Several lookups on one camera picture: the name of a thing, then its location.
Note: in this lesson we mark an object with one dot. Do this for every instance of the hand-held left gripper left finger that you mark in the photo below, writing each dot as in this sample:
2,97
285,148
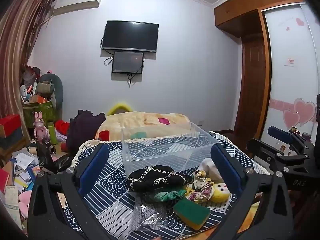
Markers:
93,166

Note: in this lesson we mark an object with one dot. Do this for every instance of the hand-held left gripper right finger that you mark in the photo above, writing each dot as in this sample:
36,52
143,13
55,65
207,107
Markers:
226,168

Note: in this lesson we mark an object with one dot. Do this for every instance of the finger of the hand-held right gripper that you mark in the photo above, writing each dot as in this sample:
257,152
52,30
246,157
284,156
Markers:
262,152
280,134

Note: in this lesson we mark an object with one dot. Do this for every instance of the white soft cloth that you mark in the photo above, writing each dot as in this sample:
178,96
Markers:
208,167

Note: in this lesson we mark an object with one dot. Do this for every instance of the yellow-haired rag doll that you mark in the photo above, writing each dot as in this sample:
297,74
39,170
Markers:
220,192

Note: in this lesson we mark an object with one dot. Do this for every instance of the clear plastic box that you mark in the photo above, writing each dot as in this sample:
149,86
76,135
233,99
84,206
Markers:
172,152

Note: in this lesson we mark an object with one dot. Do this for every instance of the green and yellow sponge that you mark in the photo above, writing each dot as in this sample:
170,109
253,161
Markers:
191,213

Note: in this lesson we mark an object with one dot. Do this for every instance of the green scrunchie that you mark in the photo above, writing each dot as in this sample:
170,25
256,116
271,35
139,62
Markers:
167,195

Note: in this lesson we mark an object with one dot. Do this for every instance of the blue patterned tablecloth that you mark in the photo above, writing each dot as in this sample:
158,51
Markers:
110,200

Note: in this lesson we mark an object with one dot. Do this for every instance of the dark purple clothing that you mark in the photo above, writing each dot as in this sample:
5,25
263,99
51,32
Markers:
82,127

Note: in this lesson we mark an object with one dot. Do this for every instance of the red cloth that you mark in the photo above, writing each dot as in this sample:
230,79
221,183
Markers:
62,127

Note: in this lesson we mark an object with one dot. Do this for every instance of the black binoculars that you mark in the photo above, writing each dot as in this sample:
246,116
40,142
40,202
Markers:
46,146

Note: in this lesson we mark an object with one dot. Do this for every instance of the green bottle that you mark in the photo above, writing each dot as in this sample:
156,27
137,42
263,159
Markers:
51,133

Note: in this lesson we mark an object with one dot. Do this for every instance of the brown wooden door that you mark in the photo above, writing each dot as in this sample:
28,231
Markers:
252,87

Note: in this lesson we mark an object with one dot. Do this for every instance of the white heart-sticker sliding door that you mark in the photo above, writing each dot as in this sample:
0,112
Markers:
290,75

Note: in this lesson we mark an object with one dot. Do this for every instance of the pink rabbit toy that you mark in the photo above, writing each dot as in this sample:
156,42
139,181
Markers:
40,128

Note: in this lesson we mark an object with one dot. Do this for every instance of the cream printed blanket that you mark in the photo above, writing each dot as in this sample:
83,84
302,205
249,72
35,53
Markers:
147,122

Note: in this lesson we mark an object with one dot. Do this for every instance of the clear plastic bag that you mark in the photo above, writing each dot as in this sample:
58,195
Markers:
147,217

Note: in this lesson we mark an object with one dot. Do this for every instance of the pile of papers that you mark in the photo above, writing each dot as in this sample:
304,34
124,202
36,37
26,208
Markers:
17,170

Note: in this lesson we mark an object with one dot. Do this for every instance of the green storage bag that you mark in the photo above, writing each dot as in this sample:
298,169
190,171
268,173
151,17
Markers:
37,111

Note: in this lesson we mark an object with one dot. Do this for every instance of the pink plush toy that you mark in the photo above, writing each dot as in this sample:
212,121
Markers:
23,202

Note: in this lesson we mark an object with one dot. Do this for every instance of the grey plush toy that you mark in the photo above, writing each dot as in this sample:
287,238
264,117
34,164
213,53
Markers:
56,90

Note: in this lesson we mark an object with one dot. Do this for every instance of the red box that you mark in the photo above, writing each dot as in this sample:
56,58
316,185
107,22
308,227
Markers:
10,122

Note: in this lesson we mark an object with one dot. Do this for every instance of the small black monitor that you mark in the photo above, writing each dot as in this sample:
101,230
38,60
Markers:
128,62

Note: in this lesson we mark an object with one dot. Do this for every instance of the wooden wardrobe cabinet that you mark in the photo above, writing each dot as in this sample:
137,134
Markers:
245,7

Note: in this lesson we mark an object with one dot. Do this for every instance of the striped brown curtain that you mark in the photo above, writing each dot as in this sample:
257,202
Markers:
17,50

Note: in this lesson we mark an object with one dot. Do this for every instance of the white air conditioner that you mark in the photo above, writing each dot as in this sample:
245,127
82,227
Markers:
75,3

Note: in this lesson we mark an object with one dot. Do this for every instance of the wall-mounted black television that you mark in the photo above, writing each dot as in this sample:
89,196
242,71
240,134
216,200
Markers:
130,36

